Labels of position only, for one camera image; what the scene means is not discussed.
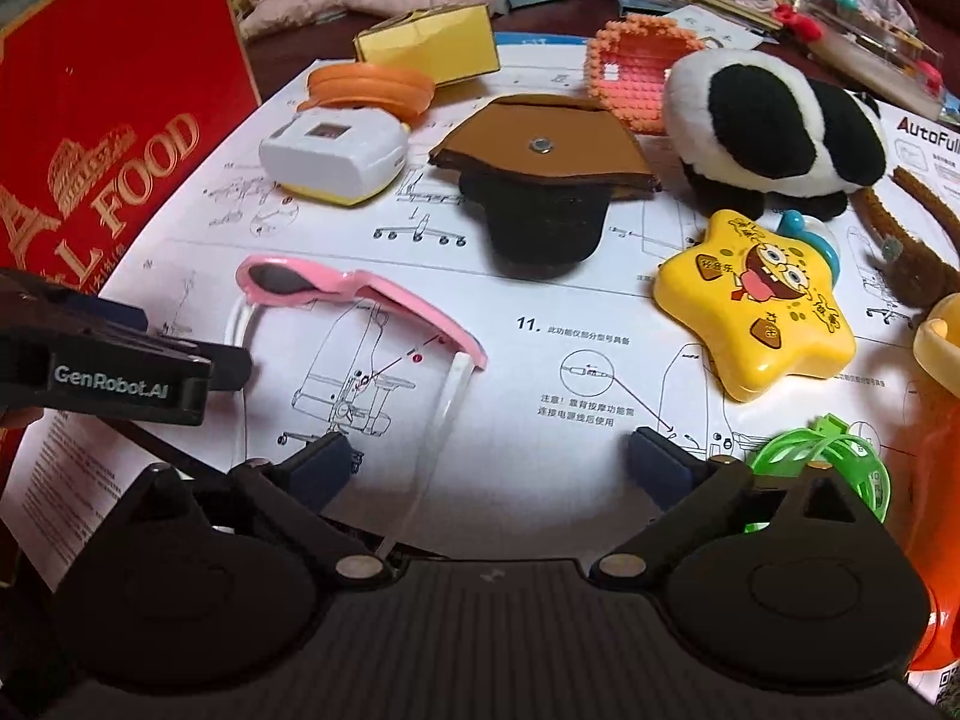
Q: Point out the light blue plastic toy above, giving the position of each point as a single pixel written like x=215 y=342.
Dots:
x=810 y=236

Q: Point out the brown fuzzy headband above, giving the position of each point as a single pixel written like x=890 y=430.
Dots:
x=907 y=255

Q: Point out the orange collapsible bowl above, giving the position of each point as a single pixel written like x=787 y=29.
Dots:
x=375 y=86

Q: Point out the small white plastic device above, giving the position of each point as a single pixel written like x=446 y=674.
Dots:
x=330 y=154

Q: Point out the orange plastic toy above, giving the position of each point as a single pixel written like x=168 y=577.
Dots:
x=937 y=465

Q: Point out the red hair clip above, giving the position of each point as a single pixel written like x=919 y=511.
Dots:
x=799 y=21

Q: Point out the green plastic cage ball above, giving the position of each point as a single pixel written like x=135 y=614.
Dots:
x=817 y=457

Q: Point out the panda plush toy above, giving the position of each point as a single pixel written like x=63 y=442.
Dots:
x=757 y=127

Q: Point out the pink sunglasses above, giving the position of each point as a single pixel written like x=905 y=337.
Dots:
x=352 y=292

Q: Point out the yellow star-shaped case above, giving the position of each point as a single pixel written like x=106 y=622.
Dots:
x=757 y=300

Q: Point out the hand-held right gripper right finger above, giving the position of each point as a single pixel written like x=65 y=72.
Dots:
x=660 y=466

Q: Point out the yellow cardboard box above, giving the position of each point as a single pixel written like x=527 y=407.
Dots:
x=442 y=41

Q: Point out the brown leather pouch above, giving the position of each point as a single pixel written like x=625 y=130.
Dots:
x=540 y=172

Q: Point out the clear plastic box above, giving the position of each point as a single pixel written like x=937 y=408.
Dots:
x=877 y=37

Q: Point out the orange pink brick basket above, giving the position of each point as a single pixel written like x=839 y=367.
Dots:
x=630 y=75

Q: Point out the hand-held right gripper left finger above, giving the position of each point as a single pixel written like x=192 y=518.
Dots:
x=324 y=466

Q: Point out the white instruction sheet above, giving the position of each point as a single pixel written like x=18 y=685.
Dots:
x=525 y=390

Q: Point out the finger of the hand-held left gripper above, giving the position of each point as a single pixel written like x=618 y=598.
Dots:
x=82 y=307
x=225 y=366

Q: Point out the printed cut-out card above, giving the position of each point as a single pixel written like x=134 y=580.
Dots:
x=720 y=26

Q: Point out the red box with gold print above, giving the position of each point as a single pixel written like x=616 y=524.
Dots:
x=112 y=127

